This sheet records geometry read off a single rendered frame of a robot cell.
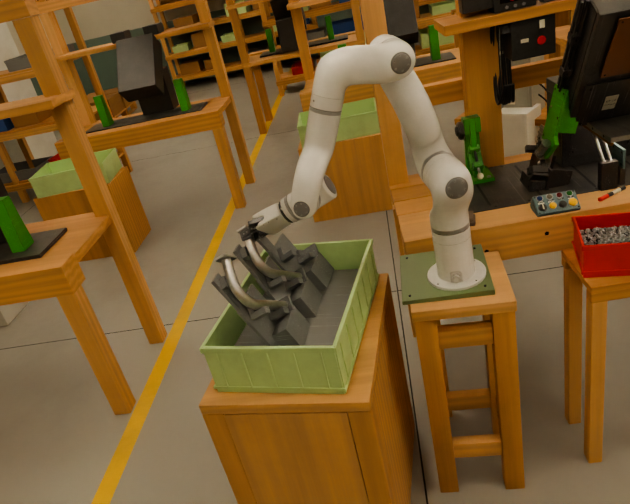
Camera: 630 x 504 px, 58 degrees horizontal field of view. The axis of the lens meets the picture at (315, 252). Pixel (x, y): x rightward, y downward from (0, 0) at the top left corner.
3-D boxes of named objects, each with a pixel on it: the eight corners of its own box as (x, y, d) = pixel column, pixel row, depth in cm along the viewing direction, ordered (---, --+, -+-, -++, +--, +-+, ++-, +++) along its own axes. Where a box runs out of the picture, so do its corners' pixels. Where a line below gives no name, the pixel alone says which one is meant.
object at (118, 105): (118, 125, 972) (109, 99, 951) (73, 134, 980) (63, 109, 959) (138, 107, 1078) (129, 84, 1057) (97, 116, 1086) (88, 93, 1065)
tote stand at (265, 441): (406, 576, 193) (368, 402, 157) (263, 567, 207) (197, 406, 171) (414, 425, 251) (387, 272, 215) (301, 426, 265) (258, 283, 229)
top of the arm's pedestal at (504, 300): (517, 311, 175) (516, 301, 173) (412, 323, 181) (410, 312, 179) (499, 260, 203) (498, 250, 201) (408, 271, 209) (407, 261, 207)
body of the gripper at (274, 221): (295, 203, 179) (268, 220, 184) (276, 195, 171) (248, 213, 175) (302, 224, 176) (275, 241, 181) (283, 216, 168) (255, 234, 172)
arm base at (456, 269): (488, 288, 179) (483, 237, 170) (427, 293, 184) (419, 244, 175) (484, 256, 195) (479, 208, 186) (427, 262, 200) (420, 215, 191)
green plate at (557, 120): (573, 147, 216) (588, 91, 206) (551, 146, 216) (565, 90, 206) (561, 138, 226) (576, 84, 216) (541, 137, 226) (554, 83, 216)
